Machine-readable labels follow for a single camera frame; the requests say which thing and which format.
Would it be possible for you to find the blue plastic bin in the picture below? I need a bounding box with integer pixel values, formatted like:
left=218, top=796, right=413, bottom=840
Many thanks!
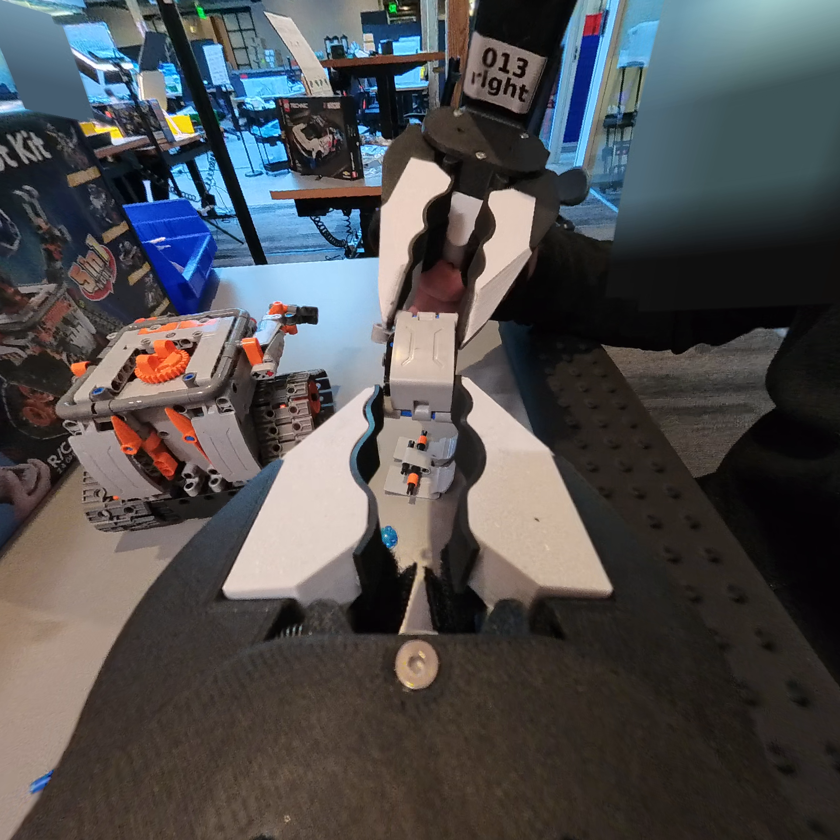
left=121, top=199, right=219, bottom=317

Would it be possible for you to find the light grey toy block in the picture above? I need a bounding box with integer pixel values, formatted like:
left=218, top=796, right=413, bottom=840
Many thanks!
left=378, top=310, right=466, bottom=429

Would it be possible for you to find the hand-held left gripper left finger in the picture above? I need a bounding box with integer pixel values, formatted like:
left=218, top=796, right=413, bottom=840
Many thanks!
left=224, top=388, right=383, bottom=607

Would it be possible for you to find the black perforated mat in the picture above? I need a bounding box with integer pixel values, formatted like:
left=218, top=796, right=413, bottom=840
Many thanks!
left=504, top=321, right=840, bottom=840

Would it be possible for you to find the grey orange tracked toy robot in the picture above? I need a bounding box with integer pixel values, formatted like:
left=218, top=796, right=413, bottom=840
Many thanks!
left=54, top=301, right=337, bottom=534

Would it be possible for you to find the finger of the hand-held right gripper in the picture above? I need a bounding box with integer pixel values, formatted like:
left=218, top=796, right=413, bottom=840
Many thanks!
left=377, top=158, right=455, bottom=329
left=453, top=185, right=560, bottom=350

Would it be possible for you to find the wooden support post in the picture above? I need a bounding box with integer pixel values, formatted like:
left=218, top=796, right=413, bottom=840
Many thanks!
left=445, top=0, right=475, bottom=61

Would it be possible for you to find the person's right hand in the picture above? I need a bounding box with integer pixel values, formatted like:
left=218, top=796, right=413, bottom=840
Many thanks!
left=406, top=262, right=464, bottom=316

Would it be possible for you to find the black metal pole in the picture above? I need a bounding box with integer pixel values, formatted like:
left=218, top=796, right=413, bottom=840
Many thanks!
left=157, top=0, right=271, bottom=266

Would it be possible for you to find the small grey orange toy part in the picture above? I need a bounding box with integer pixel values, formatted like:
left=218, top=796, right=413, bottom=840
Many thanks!
left=390, top=426, right=456, bottom=504

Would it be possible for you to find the person's right forearm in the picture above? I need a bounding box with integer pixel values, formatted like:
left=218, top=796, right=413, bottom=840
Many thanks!
left=499, top=221, right=804, bottom=351

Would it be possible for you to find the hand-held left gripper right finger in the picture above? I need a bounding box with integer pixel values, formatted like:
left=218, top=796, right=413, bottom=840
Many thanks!
left=452, top=378, right=614, bottom=614

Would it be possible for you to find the black toy box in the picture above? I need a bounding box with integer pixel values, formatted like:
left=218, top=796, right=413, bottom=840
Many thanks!
left=275, top=94, right=367, bottom=183

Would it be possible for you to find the blue robot kit box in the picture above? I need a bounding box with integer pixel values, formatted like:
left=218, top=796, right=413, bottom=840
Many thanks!
left=0, top=112, right=174, bottom=529

